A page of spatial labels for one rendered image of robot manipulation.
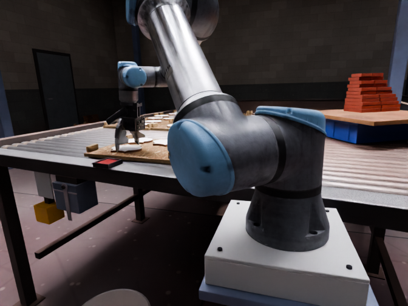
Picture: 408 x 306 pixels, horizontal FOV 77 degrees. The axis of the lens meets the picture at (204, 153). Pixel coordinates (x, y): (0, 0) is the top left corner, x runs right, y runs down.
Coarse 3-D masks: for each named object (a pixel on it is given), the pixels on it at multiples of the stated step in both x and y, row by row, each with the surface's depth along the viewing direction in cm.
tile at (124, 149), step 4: (128, 144) 117; (112, 148) 111; (120, 148) 110; (124, 148) 110; (128, 148) 110; (132, 148) 110; (136, 148) 110; (140, 148) 109; (120, 152) 107; (124, 152) 105
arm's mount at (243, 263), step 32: (224, 224) 52; (224, 256) 42; (256, 256) 41; (288, 256) 41; (320, 256) 41; (352, 256) 41; (256, 288) 41; (288, 288) 39; (320, 288) 38; (352, 288) 36
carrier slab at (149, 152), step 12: (120, 144) 123; (132, 144) 122; (144, 144) 121; (84, 156) 109; (96, 156) 106; (108, 156) 104; (120, 156) 102; (132, 156) 101; (144, 156) 101; (156, 156) 100
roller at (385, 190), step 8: (40, 152) 122; (48, 152) 120; (56, 152) 118; (64, 152) 117; (128, 160) 102; (328, 184) 73; (336, 184) 72; (344, 184) 72; (352, 184) 71; (360, 184) 71; (384, 192) 68; (392, 192) 67; (400, 192) 66
